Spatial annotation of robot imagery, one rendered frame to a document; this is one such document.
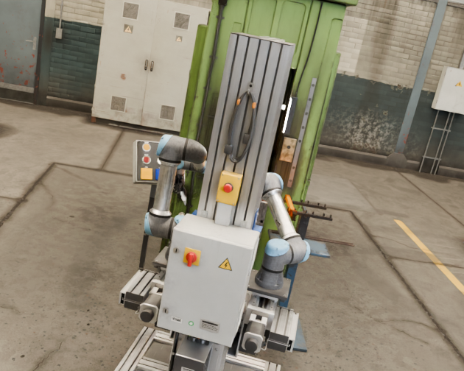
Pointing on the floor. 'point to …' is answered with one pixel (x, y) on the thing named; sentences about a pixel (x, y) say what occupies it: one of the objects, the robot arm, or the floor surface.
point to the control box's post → (146, 235)
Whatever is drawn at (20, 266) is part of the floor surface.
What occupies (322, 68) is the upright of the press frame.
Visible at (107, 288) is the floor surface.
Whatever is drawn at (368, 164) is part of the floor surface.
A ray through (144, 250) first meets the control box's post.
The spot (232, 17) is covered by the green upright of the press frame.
